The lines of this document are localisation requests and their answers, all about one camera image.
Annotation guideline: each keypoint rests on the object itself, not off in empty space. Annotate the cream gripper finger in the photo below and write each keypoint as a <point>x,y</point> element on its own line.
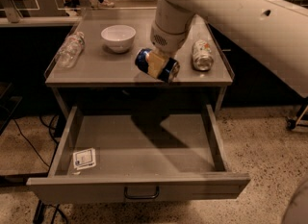
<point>156,63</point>

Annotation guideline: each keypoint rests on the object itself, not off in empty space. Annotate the person white sneaker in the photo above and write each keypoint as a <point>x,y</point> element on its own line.
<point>105,4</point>

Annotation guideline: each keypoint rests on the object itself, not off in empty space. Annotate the clear plastic water bottle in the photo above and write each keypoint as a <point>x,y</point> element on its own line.
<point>70,50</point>

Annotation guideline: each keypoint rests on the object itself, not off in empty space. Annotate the white tag sticker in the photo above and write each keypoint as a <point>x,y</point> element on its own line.
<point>84,159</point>

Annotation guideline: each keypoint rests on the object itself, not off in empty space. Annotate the grey metal open drawer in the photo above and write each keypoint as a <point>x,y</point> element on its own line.
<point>181,153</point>

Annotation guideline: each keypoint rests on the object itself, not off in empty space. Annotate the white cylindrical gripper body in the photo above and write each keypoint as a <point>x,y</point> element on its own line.
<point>167,42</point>

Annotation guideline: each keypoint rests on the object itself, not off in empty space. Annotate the grey metal counter cabinet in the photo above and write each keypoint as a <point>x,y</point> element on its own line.
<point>99,67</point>

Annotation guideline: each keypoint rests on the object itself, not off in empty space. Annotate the white ceramic bowl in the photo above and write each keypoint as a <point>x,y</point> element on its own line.
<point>118,38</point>

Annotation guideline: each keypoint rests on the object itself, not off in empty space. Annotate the blue pepsi can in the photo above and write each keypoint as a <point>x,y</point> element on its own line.
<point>169,72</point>

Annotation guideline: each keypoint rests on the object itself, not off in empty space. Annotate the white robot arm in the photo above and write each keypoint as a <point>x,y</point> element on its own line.
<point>274,32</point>

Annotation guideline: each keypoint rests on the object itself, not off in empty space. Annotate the black drawer handle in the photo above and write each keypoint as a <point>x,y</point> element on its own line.
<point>141,193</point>

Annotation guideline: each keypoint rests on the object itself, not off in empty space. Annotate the silver crushed soda can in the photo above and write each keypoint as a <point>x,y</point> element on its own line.
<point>202,58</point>

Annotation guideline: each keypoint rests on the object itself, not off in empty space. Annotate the black wheeled cart base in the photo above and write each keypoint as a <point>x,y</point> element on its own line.
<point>301,115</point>

